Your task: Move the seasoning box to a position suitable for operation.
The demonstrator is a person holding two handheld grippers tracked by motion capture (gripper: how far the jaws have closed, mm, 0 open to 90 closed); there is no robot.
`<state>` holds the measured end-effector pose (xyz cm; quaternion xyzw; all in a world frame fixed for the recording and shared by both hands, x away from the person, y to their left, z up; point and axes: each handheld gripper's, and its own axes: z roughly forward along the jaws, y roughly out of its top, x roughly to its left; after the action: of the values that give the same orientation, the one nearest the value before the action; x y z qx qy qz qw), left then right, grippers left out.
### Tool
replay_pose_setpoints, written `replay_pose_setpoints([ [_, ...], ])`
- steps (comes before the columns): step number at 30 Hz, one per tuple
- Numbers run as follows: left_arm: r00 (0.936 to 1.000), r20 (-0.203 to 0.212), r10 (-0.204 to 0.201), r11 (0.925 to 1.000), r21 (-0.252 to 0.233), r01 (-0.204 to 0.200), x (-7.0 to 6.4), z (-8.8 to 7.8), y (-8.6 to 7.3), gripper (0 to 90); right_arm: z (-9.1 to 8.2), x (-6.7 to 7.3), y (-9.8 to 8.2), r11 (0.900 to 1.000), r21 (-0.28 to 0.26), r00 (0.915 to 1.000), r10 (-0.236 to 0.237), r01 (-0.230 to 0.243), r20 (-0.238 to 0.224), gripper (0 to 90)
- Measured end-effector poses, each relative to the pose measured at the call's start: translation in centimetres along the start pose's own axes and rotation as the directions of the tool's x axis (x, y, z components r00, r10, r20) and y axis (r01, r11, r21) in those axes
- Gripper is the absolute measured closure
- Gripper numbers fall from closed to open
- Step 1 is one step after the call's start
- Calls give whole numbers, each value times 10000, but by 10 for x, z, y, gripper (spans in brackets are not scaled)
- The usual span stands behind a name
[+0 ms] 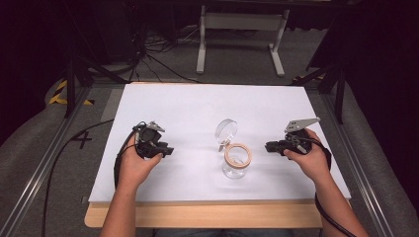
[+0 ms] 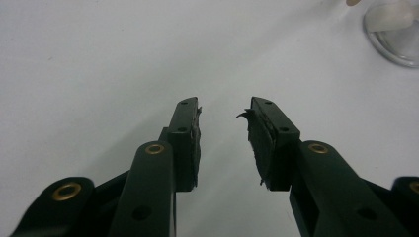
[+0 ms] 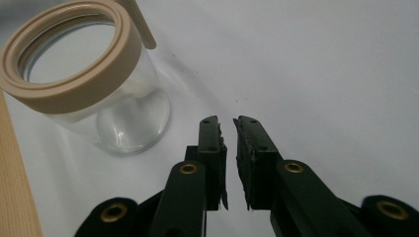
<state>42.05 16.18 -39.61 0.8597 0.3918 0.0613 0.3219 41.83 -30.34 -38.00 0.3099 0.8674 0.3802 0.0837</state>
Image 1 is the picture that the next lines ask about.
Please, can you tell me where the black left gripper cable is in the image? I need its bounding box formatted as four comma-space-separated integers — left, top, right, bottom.
41, 118, 141, 237

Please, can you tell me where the bundle of black floor cables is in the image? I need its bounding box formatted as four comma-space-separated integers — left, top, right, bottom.
129, 23, 207, 85

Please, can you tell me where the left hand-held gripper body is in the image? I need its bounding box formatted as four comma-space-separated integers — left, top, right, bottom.
132, 120, 170, 160

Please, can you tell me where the white table cover sheet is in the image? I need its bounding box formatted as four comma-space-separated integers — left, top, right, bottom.
88, 82, 352, 204

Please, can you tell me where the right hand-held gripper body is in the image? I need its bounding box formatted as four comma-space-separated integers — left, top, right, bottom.
279, 117, 321, 156

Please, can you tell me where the clear glass jar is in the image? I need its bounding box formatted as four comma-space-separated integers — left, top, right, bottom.
221, 142, 254, 181

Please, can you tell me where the metal floor rail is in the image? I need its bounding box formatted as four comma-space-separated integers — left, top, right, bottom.
319, 92, 398, 237
0, 84, 94, 237

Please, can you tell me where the wooden table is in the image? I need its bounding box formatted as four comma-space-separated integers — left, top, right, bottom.
84, 197, 324, 229

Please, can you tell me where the person's right hand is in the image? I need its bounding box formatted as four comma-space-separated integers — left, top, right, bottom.
283, 128, 333, 183

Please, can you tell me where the person's left hand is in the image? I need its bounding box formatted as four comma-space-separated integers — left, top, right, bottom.
117, 135, 164, 192

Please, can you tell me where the hinged glass jar lid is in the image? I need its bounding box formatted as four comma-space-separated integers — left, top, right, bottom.
214, 118, 239, 153

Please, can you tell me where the black tripod stand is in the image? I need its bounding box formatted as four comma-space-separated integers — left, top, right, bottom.
63, 48, 130, 119
292, 60, 348, 125

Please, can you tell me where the white metal desk frame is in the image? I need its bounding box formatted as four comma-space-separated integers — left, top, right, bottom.
196, 4, 292, 79

